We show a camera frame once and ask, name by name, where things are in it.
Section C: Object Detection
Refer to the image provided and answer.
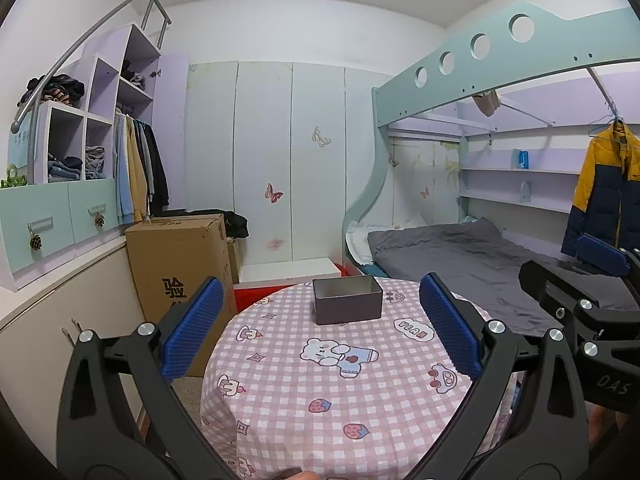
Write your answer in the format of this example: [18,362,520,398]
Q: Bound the purple wall shelves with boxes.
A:
[457,122,640,217]

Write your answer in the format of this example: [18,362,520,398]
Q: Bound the teal bunk bed frame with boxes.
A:
[342,0,640,267]

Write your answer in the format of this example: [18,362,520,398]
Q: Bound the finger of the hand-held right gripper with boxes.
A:
[518,260,609,332]
[575,232,640,282]

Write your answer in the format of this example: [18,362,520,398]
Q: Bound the grey metal handrail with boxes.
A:
[11,0,174,134]

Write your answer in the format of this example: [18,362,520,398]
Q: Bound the black clothes bundle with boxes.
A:
[222,210,250,241]

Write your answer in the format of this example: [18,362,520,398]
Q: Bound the blue clothes hanger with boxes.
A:
[588,117,632,139]

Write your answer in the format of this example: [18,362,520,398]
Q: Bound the yellow and navy jacket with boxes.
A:
[560,120,640,262]

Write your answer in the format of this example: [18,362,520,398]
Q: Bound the purple cubby shelf unit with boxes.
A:
[7,22,189,187]

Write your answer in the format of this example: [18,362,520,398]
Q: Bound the grey folded clothes pile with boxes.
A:
[84,145,107,180]

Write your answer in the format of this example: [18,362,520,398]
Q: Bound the striped dark clothes heap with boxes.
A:
[26,73,86,108]

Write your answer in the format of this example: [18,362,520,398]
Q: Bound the grey metal tin box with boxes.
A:
[312,275,384,326]

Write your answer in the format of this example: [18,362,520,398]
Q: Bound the pink checkered cartoon tablecloth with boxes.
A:
[200,277,526,480]

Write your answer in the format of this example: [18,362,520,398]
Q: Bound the grey bed blanket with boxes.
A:
[367,217,640,332]

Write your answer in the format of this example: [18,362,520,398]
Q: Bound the white low platform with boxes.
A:
[238,257,344,289]

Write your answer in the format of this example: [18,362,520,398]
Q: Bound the white low cabinet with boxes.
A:
[0,234,147,442]

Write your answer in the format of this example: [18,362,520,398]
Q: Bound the person's right forearm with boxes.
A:
[586,403,621,461]

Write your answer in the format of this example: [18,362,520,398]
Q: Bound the grey metal hanging rod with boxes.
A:
[586,65,622,122]

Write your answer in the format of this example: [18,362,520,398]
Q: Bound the white butterfly wardrobe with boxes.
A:
[184,60,397,267]

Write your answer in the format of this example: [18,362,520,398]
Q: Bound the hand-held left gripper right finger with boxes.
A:
[400,272,591,480]

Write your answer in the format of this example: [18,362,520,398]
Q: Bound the red rug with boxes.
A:
[233,262,362,314]

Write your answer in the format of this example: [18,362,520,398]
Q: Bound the white pillow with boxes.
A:
[345,212,429,266]

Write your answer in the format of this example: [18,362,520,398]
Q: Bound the dark folded clothes pile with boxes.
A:
[47,156,84,182]

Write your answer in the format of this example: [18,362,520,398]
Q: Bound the row of hanging clothes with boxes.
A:
[114,105,171,224]

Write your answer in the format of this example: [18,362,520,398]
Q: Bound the teal drawer cabinet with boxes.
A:
[0,177,122,292]

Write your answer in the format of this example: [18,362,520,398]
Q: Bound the small dark clothes heap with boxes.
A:
[119,59,147,92]

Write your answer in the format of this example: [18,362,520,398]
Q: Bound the beige hanging cloth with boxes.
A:
[472,90,501,117]

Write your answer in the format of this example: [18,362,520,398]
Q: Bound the large printed cardboard box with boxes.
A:
[124,213,239,379]

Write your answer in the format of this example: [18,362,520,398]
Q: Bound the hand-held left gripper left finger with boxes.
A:
[56,276,251,480]

